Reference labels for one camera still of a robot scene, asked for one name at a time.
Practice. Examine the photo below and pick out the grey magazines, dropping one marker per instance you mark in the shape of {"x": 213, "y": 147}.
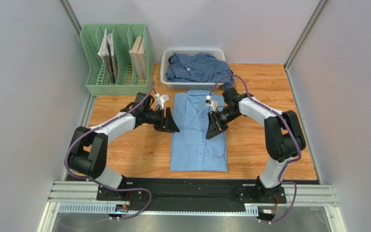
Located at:
{"x": 107, "y": 54}

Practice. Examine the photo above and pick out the beige books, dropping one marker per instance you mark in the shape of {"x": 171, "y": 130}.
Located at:
{"x": 138, "y": 58}

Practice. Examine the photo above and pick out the light blue long sleeve shirt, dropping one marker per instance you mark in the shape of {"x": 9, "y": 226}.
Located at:
{"x": 190, "y": 150}

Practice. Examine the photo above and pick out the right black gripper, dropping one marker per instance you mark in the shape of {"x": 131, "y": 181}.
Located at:
{"x": 214, "y": 121}

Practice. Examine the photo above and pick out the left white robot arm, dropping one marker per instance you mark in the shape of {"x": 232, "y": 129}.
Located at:
{"x": 87, "y": 154}

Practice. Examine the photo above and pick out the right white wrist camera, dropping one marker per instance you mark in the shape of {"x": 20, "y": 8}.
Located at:
{"x": 212, "y": 103}

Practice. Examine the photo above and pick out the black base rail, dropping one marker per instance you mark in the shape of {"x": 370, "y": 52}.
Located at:
{"x": 188, "y": 197}

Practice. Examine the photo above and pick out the dark blue checkered shirt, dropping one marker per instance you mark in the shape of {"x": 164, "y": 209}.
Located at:
{"x": 199, "y": 68}

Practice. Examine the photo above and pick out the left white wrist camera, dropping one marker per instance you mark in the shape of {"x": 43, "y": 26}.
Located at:
{"x": 160, "y": 101}

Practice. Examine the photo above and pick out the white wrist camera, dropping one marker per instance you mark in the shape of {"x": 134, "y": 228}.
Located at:
{"x": 160, "y": 101}
{"x": 212, "y": 103}

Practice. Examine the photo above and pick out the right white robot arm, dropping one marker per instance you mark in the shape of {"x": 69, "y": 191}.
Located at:
{"x": 284, "y": 138}

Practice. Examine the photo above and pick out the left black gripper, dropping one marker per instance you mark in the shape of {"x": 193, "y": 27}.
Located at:
{"x": 168, "y": 124}

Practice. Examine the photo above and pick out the white plastic basket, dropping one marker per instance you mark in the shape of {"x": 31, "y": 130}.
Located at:
{"x": 191, "y": 51}

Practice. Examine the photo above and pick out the green file organizer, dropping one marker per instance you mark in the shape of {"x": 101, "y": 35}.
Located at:
{"x": 126, "y": 82}

